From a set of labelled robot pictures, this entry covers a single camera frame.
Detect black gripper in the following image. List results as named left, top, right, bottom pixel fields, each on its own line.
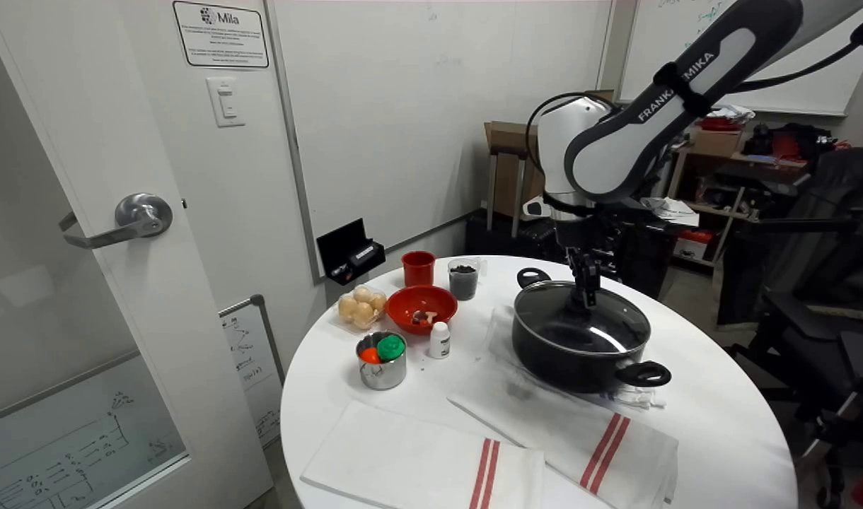
left=563, top=207, right=648, bottom=315

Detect glass lid black knob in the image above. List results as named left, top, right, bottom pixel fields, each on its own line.
left=513, top=278, right=653, bottom=361

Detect black cooking pot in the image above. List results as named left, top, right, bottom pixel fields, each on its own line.
left=510, top=264, right=677, bottom=397

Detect white red storage box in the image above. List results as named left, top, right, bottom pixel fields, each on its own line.
left=671, top=230, right=715, bottom=265

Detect grey cup dark contents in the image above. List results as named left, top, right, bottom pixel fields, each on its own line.
left=446, top=261, right=481, bottom=305

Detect large cardboard box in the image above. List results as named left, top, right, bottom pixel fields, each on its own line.
left=481, top=118, right=548, bottom=227

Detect white towel red stripes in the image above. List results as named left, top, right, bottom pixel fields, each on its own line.
left=298, top=398, right=614, bottom=509
left=443, top=308, right=685, bottom=509

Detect small white bottle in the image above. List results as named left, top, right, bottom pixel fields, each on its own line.
left=425, top=319, right=456, bottom=361

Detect wooden shelf unit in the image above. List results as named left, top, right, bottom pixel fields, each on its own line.
left=663, top=117, right=811, bottom=278

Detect red plastic cup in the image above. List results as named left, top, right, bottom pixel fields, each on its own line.
left=398, top=250, right=439, bottom=291

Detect red plastic bowl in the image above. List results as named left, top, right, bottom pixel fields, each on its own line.
left=381, top=284, right=460, bottom=340

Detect cardboard box on shelf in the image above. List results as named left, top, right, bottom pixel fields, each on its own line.
left=688, top=122, right=749, bottom=159

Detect green toy piece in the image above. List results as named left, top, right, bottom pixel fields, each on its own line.
left=374, top=330, right=409, bottom=364

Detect metal tin can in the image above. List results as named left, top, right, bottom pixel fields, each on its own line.
left=353, top=330, right=414, bottom=394

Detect black office chair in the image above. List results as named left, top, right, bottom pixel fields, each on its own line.
left=715, top=145, right=863, bottom=509

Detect black open marker box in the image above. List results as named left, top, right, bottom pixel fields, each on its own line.
left=313, top=214, right=389, bottom=289

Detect small leaning whiteboard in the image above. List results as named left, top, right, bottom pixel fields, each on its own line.
left=217, top=291, right=288, bottom=448

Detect white door frosted window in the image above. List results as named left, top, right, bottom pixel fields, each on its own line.
left=0, top=0, right=275, bottom=509

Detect large white wall board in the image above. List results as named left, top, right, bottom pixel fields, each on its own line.
left=264, top=0, right=614, bottom=285

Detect wall whiteboard with writing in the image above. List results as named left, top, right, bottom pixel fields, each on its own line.
left=616, top=0, right=863, bottom=122

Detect white light switch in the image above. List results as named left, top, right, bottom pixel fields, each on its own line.
left=204, top=74, right=248, bottom=132

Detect white wall sign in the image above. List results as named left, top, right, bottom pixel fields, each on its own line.
left=169, top=0, right=272, bottom=72

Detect silver door lever handle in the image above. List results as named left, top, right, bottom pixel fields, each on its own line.
left=56, top=190, right=174, bottom=251

